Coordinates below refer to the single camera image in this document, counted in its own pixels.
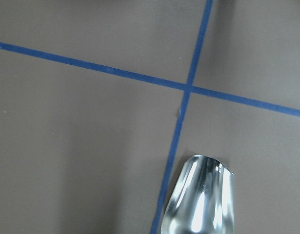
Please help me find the steel scoop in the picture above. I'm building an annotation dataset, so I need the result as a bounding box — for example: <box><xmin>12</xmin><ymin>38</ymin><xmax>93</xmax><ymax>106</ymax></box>
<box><xmin>160</xmin><ymin>155</ymin><xmax>235</xmax><ymax>234</ymax></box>

